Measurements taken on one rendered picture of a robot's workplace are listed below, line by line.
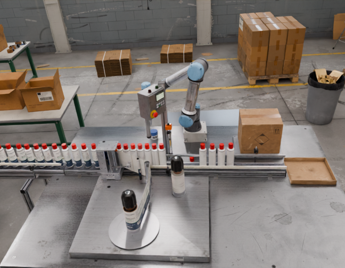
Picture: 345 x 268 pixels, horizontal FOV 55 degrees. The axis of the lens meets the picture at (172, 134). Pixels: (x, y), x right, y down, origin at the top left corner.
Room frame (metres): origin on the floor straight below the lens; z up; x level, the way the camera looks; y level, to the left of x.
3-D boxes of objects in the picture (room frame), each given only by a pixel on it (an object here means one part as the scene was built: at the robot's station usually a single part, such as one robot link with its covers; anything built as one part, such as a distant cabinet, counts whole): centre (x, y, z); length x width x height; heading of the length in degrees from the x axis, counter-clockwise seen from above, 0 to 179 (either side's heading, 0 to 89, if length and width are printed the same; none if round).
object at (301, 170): (1.83, -0.96, 0.85); 0.30 x 0.26 x 0.04; 83
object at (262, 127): (2.19, -0.68, 0.99); 0.30 x 0.24 x 0.27; 83
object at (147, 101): (2.05, 0.12, 1.38); 0.17 x 0.10 x 0.19; 138
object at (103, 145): (1.91, 0.46, 1.14); 0.14 x 0.11 x 0.01; 83
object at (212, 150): (1.91, -0.27, 0.98); 0.05 x 0.05 x 0.20
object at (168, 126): (2.00, 0.03, 1.05); 0.10 x 0.04 x 0.33; 173
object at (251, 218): (1.84, -0.09, 0.82); 2.10 x 1.50 x 0.02; 83
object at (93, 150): (2.02, 0.58, 0.98); 0.05 x 0.05 x 0.20
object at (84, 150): (2.03, 0.66, 0.98); 0.05 x 0.05 x 0.20
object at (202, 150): (1.92, -0.21, 0.98); 0.05 x 0.05 x 0.20
